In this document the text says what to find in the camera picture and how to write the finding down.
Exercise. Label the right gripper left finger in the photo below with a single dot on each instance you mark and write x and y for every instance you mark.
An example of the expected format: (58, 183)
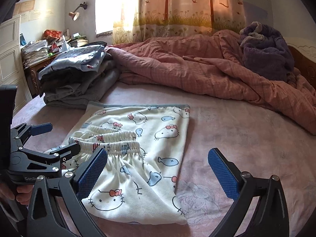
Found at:
(44, 216)

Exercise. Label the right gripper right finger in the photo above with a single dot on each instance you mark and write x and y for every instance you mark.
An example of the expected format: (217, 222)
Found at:
(270, 217)

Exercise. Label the white cartoon print pants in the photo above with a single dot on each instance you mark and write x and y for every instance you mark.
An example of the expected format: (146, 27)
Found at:
(145, 146)

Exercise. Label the person's left hand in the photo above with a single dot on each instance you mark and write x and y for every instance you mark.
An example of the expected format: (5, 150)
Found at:
(23, 195)

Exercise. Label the pink bed sheet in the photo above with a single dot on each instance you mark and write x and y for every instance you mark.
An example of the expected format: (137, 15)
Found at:
(257, 140)

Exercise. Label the grey folded garment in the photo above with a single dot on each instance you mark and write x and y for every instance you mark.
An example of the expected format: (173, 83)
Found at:
(77, 96)

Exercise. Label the white cabinet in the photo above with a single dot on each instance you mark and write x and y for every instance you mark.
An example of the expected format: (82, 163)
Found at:
(12, 71)

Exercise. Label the black folded garment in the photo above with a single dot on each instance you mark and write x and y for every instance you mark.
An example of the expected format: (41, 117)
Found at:
(68, 76)

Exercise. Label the cluttered wooden desk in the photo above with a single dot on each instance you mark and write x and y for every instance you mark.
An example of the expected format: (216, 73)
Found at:
(32, 75)

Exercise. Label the stack of papers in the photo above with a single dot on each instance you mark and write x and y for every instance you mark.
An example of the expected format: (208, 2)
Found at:
(34, 52)

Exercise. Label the red box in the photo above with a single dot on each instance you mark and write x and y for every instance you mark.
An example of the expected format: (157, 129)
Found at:
(51, 34)

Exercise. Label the pink plaid quilt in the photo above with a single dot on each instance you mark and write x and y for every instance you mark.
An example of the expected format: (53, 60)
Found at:
(212, 65)

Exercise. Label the purple fleece garment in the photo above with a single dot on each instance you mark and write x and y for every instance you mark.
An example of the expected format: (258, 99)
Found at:
(265, 52)

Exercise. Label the white wooden headboard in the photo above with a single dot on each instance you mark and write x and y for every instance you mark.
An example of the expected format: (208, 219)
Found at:
(303, 52)

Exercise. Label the tree print curtain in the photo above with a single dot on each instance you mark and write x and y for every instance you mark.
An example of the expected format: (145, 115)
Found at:
(139, 20)

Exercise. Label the wall mounted lamp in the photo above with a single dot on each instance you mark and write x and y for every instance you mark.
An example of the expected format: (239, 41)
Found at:
(75, 13)

